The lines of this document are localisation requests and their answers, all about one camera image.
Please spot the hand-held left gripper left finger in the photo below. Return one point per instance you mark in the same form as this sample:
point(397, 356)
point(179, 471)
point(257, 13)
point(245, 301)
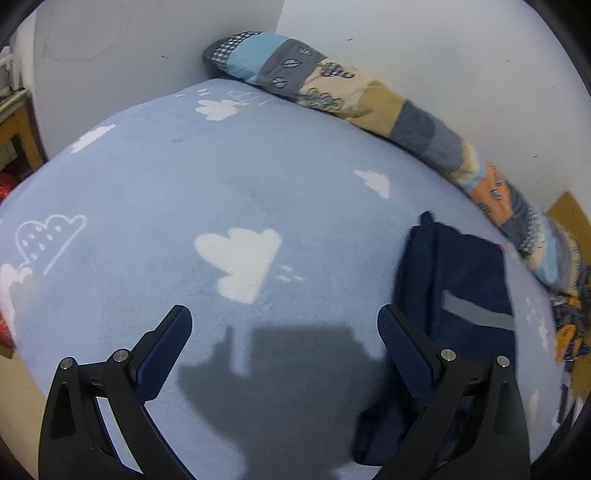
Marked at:
point(161, 355)

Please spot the brown wooden board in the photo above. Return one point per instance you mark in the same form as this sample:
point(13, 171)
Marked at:
point(570, 214)

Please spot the red bag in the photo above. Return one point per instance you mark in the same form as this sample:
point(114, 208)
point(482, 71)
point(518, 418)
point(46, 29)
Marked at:
point(7, 187)

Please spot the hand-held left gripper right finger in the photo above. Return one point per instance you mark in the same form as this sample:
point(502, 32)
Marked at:
point(406, 350)

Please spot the navy sweater with red collar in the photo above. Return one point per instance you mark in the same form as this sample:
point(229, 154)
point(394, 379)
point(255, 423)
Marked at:
point(457, 272)

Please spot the colourful patterned cloth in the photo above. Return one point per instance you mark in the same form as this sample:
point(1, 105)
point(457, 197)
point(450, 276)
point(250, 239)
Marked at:
point(570, 330)

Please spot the wooden furniture frame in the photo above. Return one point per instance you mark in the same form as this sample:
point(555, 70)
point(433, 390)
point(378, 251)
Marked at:
point(21, 129)

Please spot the light blue cloud blanket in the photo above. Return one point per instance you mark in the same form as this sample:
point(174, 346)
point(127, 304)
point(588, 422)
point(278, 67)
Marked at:
point(231, 184)

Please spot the rolled patchwork quilt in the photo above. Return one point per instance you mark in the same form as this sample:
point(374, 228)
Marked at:
point(406, 120)

